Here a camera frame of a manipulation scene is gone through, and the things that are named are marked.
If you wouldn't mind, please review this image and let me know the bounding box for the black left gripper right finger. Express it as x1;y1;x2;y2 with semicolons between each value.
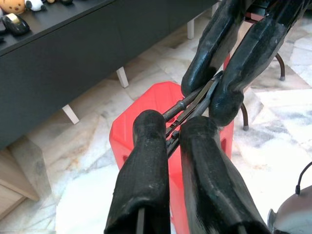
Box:
178;116;272;234

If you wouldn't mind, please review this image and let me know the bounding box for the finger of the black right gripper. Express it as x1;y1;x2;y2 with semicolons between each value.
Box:
209;0;310;127
181;0;252;96

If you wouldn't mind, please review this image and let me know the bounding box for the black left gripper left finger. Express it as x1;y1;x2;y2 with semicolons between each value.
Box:
104;109;171;234

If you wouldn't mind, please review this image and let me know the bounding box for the dark metal table leg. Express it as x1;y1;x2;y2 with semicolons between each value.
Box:
240;101;250;132
274;52;287;82

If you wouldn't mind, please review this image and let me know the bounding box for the red plastic stool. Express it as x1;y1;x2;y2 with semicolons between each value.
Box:
109;82;235;234

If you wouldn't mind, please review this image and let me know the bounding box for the pale wooden furniture block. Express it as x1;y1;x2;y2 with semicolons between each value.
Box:
0;146;41;220

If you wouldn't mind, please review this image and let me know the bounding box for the black sideboard with white legs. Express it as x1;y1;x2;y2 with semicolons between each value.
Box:
0;0;220;151

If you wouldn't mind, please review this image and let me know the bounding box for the small white black plush toy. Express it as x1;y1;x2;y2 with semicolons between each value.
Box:
25;0;47;12

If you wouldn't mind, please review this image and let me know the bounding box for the yellow round plush toy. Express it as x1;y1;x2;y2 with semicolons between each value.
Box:
0;0;26;15

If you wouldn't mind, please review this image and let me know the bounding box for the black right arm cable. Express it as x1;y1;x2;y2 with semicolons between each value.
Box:
295;161;312;195

